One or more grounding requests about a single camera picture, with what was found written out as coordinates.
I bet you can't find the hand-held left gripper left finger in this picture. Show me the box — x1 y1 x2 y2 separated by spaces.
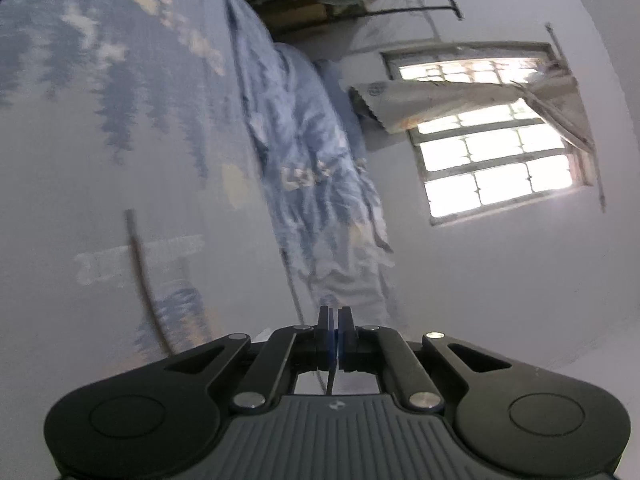
167 306 337 413

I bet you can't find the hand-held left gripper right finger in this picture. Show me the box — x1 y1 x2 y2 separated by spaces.
340 306 506 413

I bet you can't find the brown shoelace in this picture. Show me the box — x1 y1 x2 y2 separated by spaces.
124 209 337 396

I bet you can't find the blue tree print duvet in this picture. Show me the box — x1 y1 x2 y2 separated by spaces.
222 0 407 332

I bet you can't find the barred window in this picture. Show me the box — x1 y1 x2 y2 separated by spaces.
382 42 602 227

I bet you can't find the pale printed curtain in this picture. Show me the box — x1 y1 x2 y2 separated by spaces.
347 77 597 155

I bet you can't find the cardboard box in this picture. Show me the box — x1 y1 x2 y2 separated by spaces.
250 0 352 37

